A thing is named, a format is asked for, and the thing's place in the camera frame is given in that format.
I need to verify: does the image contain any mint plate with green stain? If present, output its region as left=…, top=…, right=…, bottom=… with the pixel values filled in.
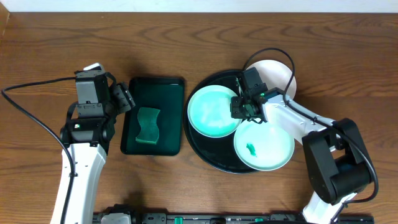
left=187, top=85, right=242, bottom=138

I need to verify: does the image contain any green sponge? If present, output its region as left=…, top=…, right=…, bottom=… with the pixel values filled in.
left=136, top=107, right=160, bottom=144

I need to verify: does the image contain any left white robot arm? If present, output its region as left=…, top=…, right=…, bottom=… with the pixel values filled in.
left=50, top=83, right=135, bottom=223

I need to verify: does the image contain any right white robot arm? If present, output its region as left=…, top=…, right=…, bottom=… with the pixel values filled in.
left=230, top=87, right=379, bottom=223

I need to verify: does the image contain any dark green rectangular tray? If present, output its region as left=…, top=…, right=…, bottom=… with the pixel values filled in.
left=121, top=77, right=185, bottom=156

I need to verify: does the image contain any round black tray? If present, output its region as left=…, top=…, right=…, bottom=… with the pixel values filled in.
left=183, top=69, right=257, bottom=174

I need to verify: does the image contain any white plate with green stain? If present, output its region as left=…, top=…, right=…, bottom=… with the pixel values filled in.
left=246, top=60, right=292, bottom=90

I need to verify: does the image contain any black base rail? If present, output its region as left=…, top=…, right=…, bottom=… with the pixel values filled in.
left=92, top=203, right=375, bottom=224

